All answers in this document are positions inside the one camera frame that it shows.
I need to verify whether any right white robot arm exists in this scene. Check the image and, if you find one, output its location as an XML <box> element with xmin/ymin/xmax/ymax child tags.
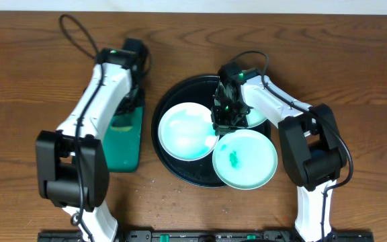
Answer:
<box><xmin>212</xmin><ymin>61</ymin><xmax>353</xmax><ymax>241</ymax></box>

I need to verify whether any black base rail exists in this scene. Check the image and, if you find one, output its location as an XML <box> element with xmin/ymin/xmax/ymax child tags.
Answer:
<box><xmin>37</xmin><ymin>229</ymin><xmax>375</xmax><ymax>242</ymax></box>

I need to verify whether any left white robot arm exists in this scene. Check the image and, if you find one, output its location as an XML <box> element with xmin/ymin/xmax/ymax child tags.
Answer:
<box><xmin>36</xmin><ymin>38</ymin><xmax>149</xmax><ymax>241</ymax></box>

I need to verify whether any white plate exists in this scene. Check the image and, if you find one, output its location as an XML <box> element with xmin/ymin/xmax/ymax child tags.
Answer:
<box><xmin>158</xmin><ymin>102</ymin><xmax>219</xmax><ymax>161</ymax></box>

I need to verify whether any rectangular green water tray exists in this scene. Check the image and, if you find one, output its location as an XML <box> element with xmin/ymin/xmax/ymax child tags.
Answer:
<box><xmin>103</xmin><ymin>107</ymin><xmax>144</xmax><ymax>173</ymax></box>

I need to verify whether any round black serving tray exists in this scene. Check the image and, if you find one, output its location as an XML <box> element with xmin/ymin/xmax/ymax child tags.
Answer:
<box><xmin>152</xmin><ymin>75</ymin><xmax>271</xmax><ymax>187</ymax></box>

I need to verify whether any mint green plate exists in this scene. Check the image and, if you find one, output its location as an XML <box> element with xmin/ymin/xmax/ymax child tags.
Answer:
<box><xmin>246</xmin><ymin>108</ymin><xmax>267</xmax><ymax>128</ymax></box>
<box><xmin>212</xmin><ymin>130</ymin><xmax>278</xmax><ymax>190</ymax></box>

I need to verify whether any green scrubbing sponge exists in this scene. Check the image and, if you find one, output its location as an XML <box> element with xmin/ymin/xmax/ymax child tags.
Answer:
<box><xmin>110</xmin><ymin>115</ymin><xmax>133</xmax><ymax>132</ymax></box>

